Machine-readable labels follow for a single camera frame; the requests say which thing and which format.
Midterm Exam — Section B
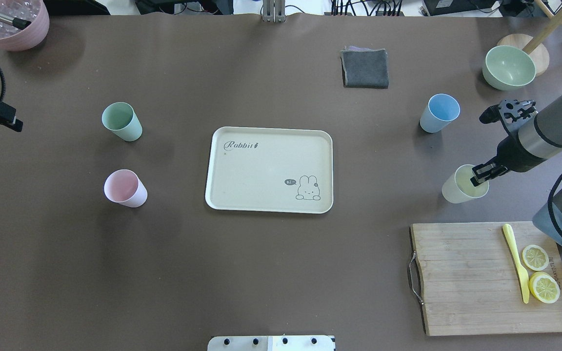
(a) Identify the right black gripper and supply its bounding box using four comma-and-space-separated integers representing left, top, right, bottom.
470, 137, 542, 187

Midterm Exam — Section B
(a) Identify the cream yellow plastic cup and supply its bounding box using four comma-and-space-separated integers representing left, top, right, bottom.
442, 164, 490, 204

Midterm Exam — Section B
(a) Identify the blue plastic cup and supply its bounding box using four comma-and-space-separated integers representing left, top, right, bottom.
419, 94, 461, 133

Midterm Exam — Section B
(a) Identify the pink plastic cup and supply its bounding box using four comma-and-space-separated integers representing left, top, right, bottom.
103, 169, 148, 208

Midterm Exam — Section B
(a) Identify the cream rabbit tray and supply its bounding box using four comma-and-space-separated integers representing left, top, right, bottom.
205, 126, 334, 214

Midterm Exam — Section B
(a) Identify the pink bowl with ice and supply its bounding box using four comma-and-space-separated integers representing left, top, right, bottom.
0, 0, 50, 51

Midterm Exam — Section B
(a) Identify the upper lemon half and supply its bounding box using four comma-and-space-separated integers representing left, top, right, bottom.
521, 244, 549, 272

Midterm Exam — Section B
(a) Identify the lemon half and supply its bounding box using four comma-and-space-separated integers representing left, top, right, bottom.
528, 272, 561, 304
521, 244, 549, 272

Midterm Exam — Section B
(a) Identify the wooden cutting board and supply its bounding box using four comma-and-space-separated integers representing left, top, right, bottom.
410, 222, 562, 337

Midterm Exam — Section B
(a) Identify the green bowl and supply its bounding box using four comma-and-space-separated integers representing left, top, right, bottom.
482, 46, 537, 91

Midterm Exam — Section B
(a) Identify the yellow plastic knife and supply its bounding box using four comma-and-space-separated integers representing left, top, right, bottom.
502, 223, 530, 304

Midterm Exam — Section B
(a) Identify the lower lemon half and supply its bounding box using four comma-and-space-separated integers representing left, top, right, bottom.
528, 272, 561, 304

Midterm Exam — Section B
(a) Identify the green plastic cup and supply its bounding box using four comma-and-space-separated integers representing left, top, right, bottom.
101, 102, 142, 142

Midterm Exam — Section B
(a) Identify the wooden cup stand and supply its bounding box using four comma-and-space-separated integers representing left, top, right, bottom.
497, 0, 562, 77

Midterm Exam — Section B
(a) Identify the grey folded cloth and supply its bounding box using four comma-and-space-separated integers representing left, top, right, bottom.
341, 46, 389, 89

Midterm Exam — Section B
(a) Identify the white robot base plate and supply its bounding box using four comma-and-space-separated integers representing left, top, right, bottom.
207, 335, 336, 351

